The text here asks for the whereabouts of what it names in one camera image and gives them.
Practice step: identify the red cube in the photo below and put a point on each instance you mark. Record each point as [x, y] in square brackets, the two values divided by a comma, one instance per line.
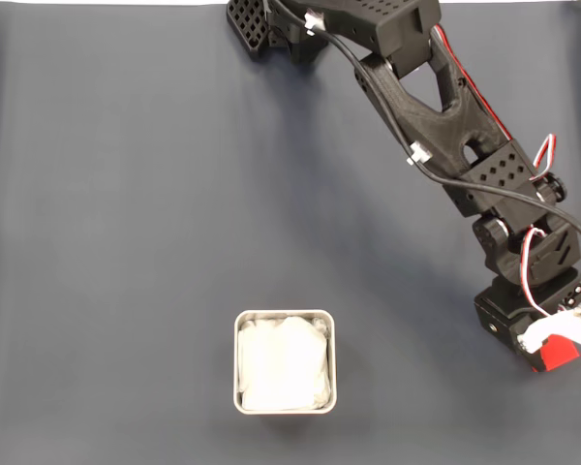
[559, 356]

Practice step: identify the beige square box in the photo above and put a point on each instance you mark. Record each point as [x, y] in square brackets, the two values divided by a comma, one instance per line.
[235, 363]

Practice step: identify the white crumpled cloth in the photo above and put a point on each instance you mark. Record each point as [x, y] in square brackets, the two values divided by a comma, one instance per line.
[283, 361]

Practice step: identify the dark blue-grey table mat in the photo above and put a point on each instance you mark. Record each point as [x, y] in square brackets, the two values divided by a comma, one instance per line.
[126, 218]

